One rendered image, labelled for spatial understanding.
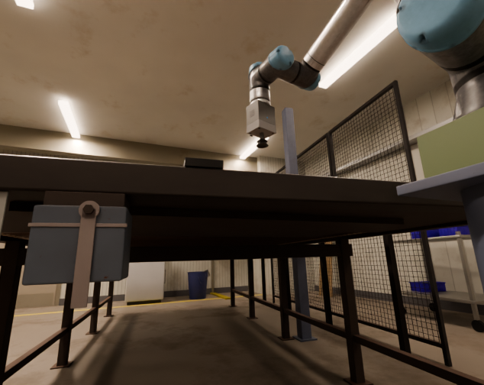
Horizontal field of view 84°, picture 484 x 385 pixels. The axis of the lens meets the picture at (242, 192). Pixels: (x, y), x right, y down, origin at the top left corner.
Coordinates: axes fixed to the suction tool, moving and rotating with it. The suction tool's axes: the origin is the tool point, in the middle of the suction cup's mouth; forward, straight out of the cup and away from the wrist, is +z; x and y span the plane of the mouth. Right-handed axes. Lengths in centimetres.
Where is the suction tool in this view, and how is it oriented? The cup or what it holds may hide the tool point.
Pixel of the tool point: (262, 146)
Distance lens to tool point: 95.5
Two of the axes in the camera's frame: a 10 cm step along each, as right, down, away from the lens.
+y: -7.7, -1.3, -6.3
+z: 0.3, 9.7, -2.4
